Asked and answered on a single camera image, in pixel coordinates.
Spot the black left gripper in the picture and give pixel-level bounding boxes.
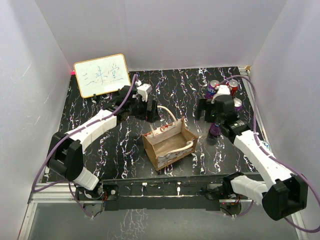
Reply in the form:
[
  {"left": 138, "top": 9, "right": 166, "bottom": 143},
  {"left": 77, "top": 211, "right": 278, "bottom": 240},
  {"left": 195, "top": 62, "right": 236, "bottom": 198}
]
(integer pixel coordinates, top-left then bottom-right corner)
[{"left": 127, "top": 95, "right": 160, "bottom": 123}]

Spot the purple Fanta can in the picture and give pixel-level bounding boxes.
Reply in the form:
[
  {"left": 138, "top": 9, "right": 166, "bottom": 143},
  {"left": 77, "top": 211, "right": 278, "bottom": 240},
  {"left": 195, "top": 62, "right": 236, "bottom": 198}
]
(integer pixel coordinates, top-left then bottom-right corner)
[
  {"left": 205, "top": 80, "right": 220, "bottom": 99},
  {"left": 233, "top": 97, "right": 243, "bottom": 112}
]

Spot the red soda can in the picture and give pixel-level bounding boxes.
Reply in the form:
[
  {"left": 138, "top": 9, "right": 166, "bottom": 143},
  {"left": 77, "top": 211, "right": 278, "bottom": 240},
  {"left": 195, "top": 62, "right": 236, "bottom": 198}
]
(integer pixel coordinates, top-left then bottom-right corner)
[{"left": 208, "top": 122, "right": 221, "bottom": 137}]

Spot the patterned canvas tote bag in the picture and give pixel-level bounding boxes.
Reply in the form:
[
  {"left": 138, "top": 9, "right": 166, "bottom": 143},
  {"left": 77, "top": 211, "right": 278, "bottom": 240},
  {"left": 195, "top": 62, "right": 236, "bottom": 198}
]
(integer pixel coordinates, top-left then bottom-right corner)
[{"left": 141, "top": 105, "right": 198, "bottom": 171}]

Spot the red Coca-Cola can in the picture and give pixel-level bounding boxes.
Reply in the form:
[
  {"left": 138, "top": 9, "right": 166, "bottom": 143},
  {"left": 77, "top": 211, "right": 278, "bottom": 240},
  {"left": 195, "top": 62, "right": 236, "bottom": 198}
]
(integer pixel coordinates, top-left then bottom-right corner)
[{"left": 227, "top": 79, "right": 239, "bottom": 98}]

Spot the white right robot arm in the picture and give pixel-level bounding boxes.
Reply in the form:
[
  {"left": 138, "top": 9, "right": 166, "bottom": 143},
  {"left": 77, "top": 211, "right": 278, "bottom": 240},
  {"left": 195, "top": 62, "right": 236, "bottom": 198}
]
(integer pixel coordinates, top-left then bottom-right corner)
[{"left": 195, "top": 94, "right": 308, "bottom": 221}]

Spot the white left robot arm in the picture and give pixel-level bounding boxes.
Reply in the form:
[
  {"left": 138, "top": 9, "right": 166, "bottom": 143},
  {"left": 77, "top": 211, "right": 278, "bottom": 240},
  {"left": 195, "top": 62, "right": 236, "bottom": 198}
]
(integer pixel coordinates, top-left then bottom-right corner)
[{"left": 46, "top": 83, "right": 160, "bottom": 200}]

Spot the small framed whiteboard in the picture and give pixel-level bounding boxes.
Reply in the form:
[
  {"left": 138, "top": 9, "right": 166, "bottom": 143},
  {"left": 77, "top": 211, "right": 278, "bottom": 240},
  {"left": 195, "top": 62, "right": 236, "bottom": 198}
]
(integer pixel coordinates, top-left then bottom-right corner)
[{"left": 73, "top": 53, "right": 131, "bottom": 99}]

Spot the blue lidded jar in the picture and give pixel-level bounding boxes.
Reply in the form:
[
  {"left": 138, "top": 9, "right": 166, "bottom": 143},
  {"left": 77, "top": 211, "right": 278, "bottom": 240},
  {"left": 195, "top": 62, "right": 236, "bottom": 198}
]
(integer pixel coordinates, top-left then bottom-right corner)
[{"left": 261, "top": 140, "right": 271, "bottom": 151}]

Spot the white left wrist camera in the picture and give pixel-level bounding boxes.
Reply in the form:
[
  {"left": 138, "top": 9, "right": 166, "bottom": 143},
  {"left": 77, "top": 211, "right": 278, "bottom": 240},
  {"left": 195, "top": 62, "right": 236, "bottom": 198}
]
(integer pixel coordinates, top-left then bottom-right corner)
[{"left": 135, "top": 80, "right": 152, "bottom": 102}]

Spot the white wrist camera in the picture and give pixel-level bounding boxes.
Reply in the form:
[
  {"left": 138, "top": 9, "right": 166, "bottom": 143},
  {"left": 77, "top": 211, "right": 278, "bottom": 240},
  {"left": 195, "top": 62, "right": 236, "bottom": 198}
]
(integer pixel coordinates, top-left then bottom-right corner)
[
  {"left": 211, "top": 85, "right": 231, "bottom": 104},
  {"left": 135, "top": 80, "right": 152, "bottom": 102}
]

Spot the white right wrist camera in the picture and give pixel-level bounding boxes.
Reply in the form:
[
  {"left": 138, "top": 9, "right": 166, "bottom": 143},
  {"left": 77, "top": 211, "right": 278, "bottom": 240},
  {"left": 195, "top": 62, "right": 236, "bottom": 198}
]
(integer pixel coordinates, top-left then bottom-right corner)
[{"left": 211, "top": 85, "right": 231, "bottom": 104}]

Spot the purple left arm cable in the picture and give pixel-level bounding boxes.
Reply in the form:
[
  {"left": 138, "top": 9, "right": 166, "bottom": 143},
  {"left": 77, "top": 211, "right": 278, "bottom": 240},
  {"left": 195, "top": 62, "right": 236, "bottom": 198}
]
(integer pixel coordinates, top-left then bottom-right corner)
[{"left": 31, "top": 73, "right": 140, "bottom": 218}]

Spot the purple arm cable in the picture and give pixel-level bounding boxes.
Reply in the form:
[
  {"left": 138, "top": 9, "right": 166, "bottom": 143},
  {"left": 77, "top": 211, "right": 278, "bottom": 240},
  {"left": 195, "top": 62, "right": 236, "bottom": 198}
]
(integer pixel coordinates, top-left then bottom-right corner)
[
  {"left": 219, "top": 74, "right": 320, "bottom": 234},
  {"left": 31, "top": 73, "right": 140, "bottom": 218}
]

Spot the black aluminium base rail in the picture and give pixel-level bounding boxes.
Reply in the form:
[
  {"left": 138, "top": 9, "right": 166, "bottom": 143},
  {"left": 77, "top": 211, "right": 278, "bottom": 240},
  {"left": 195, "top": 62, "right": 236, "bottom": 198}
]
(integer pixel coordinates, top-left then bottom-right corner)
[{"left": 18, "top": 172, "right": 308, "bottom": 240}]

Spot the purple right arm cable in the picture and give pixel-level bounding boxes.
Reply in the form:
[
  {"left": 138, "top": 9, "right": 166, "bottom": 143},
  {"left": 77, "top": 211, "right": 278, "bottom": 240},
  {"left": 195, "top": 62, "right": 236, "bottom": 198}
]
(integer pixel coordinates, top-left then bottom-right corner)
[{"left": 219, "top": 74, "right": 320, "bottom": 234}]

